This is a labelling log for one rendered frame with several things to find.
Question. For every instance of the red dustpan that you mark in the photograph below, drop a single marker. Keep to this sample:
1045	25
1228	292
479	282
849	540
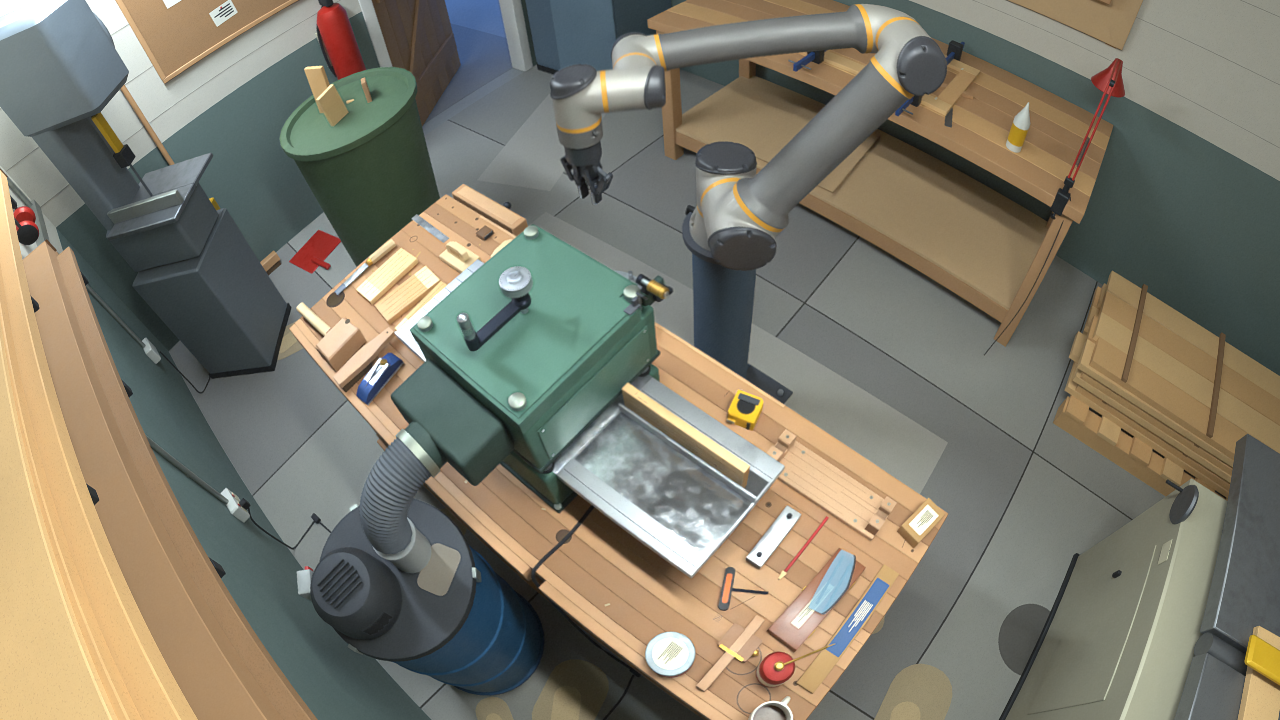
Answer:
316	250

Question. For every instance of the small wooden box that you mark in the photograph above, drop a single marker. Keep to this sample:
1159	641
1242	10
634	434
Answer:
922	522

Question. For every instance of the brown wooden door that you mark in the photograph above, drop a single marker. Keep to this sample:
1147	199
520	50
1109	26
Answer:
420	50

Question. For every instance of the white glue bottle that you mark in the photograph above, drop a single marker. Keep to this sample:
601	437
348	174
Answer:
1018	128

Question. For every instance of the wooden workbench with shelf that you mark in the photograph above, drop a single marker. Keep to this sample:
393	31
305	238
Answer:
930	180

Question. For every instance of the grey blue cabinet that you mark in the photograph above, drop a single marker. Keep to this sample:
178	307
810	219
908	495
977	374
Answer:
570	30

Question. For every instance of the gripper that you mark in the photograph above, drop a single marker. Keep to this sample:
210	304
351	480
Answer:
583	160

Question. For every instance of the light blue brush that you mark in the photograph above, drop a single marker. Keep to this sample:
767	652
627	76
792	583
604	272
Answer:
833	582

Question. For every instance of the black brass lock lever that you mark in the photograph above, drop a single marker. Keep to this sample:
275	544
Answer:
655	288

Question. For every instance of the pale wood offcut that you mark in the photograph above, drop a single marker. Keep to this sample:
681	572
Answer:
326	95

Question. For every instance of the stack of wooden boards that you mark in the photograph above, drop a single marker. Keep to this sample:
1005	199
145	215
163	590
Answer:
1170	380

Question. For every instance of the long wooden counter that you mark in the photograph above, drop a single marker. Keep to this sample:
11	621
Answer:
70	520

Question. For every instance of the yellow block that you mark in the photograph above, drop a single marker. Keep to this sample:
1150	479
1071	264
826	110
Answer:
1263	660

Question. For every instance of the white round tin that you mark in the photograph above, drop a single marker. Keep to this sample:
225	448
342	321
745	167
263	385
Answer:
670	654

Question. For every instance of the small tan wood block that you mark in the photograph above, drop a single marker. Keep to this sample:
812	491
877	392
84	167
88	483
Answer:
815	671

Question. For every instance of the grey beige table saw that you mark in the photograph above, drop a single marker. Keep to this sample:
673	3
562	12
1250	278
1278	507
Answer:
1150	610

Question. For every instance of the thin wooden stick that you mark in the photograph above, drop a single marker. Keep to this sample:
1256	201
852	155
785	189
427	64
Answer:
730	654

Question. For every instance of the cork notice board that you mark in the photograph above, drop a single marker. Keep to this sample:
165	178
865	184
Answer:
190	30

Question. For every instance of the green benchtop thicknesser body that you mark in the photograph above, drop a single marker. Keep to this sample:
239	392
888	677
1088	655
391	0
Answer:
560	360

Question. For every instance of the red clamp lamp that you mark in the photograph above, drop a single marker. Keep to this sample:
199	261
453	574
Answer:
1090	125

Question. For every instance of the silver dial collar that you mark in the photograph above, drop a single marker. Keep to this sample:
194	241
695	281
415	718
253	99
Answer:
517	281

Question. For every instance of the wooden bench rack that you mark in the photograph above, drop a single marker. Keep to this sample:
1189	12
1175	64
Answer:
835	485

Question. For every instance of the blue grey dust collector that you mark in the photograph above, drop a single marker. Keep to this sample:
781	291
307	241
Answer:
420	620

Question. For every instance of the yellow tape measure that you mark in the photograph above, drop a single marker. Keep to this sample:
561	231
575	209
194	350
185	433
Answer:
744	409

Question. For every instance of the blue bar clamp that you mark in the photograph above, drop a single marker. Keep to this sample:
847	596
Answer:
808	60

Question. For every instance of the wooden bench stop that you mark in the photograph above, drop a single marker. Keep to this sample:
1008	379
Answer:
490	208

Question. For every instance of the wooden mallet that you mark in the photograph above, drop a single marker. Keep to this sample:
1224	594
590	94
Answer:
312	318

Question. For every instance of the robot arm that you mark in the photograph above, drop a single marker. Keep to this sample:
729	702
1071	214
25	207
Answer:
800	130

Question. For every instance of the pale wooden test board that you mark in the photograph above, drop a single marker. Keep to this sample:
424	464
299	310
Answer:
685	432

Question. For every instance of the red pencil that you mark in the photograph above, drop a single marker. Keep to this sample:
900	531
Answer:
804	547

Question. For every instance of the red round tin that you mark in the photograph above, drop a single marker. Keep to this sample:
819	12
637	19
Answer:
775	668

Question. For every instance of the red fire extinguisher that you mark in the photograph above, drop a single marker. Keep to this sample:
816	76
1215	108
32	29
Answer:
340	40

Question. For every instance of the grey standing machine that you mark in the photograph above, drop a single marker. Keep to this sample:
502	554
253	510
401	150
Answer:
170	250

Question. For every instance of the brown flat board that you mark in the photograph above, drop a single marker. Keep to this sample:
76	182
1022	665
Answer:
795	628

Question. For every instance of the white mug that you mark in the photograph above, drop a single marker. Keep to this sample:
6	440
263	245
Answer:
771	711

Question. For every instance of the blue printed rule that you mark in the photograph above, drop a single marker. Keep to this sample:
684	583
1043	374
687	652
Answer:
860	615

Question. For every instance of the green round waste drum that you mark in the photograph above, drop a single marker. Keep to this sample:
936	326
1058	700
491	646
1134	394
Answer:
365	170

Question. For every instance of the white steel rule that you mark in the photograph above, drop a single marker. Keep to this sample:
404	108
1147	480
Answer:
774	537

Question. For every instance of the white wall socket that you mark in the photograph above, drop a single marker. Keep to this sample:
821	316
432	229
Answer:
236	504
305	581
151	350

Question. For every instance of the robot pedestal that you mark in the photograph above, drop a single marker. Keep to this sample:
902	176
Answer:
725	320

